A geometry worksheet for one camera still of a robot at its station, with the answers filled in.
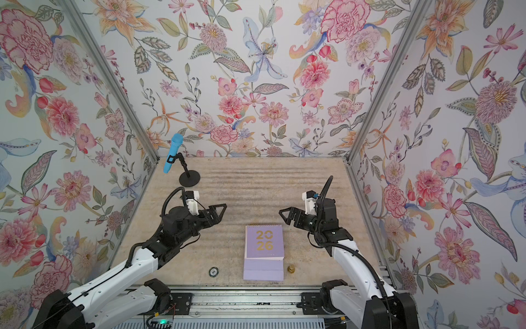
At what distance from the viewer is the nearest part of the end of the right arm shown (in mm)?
605

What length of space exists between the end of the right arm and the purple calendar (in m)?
0.15

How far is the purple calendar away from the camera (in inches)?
31.0
